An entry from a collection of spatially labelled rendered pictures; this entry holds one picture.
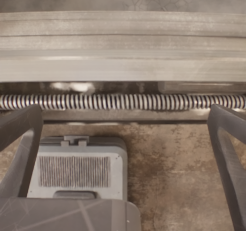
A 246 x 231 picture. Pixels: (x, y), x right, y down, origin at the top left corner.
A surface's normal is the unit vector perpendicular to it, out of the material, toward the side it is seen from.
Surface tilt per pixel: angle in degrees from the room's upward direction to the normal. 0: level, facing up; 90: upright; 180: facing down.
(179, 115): 0
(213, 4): 10
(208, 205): 0
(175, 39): 0
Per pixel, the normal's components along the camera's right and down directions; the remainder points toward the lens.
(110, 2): -0.11, 0.04
